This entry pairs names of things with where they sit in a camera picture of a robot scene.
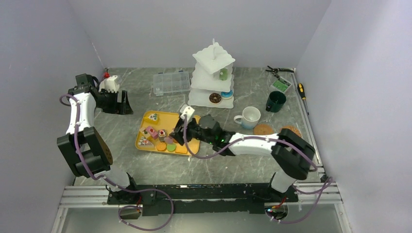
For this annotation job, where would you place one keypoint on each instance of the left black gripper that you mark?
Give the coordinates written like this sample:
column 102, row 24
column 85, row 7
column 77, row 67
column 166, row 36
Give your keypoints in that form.
column 123, row 108

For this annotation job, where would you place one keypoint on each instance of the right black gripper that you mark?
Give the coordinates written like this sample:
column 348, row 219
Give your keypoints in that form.
column 177, row 134

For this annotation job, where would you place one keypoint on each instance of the pink handled tongs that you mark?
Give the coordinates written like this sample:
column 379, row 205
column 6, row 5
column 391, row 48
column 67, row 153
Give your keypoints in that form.
column 168, row 139

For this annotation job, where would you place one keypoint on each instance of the grey cake with strawberry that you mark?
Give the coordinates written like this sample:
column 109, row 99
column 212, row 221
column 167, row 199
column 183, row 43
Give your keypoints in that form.
column 162, row 134

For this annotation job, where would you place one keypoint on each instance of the pink cake with cherry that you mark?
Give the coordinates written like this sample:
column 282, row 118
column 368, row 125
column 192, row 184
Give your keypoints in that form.
column 152, row 132

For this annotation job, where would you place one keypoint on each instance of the cream triangle cake slice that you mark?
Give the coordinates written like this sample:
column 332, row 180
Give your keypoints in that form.
column 152, row 118

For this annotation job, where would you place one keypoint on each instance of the chocolate sprinkled donut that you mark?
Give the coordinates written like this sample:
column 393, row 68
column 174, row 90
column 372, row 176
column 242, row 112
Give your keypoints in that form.
column 215, row 98

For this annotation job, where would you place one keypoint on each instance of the blue frosted donut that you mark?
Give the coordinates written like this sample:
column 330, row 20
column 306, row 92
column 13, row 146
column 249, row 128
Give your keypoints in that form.
column 227, row 95

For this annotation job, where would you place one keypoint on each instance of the white three-tier dessert stand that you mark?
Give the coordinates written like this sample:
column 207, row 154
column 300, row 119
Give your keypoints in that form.
column 205, row 77

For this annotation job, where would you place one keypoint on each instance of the green roll cake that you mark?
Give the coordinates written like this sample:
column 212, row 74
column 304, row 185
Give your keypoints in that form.
column 223, row 74

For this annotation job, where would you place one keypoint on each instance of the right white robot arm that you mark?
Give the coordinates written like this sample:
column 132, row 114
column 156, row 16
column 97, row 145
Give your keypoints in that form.
column 293, row 154

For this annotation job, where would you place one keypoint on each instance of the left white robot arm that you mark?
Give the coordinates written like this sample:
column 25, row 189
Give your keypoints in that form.
column 82, row 147

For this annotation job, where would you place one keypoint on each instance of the green round macaron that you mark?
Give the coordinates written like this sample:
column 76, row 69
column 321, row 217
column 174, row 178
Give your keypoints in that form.
column 171, row 147

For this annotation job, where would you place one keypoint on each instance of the yellow square biscuit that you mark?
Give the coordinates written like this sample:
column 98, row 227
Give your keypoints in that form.
column 181, row 149

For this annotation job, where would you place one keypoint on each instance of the tan waffle round cookie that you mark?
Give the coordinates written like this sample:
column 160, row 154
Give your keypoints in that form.
column 161, row 146

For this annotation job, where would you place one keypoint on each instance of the yellow serving tray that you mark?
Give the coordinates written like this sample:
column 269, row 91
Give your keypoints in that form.
column 167, row 121

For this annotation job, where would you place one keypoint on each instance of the yellow cake piece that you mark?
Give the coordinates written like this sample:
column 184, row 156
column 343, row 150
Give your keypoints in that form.
column 144, row 132

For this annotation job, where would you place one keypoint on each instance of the white triangle cake slice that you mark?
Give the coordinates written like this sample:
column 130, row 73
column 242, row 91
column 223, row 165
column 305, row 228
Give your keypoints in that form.
column 143, row 142

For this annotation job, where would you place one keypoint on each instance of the clear plastic compartment box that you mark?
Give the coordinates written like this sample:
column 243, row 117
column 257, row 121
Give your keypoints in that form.
column 170, row 83

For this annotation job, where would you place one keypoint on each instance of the white blue mug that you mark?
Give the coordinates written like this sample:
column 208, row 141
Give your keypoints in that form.
column 249, row 118

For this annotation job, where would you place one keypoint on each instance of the dark green mug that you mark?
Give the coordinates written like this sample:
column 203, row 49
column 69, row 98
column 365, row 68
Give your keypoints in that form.
column 275, row 101

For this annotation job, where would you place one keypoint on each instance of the green white packet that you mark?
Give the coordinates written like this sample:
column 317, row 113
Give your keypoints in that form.
column 281, row 85

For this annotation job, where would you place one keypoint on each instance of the black pliers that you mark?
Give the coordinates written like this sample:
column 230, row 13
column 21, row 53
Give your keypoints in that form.
column 277, row 70

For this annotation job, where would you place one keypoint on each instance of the yellow black screwdriver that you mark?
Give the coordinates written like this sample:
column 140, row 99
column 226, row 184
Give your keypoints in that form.
column 302, row 95

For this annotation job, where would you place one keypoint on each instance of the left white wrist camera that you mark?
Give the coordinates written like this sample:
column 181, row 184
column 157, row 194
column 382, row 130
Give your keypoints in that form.
column 111, row 84

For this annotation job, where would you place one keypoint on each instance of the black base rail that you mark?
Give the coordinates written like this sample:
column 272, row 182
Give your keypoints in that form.
column 203, row 198

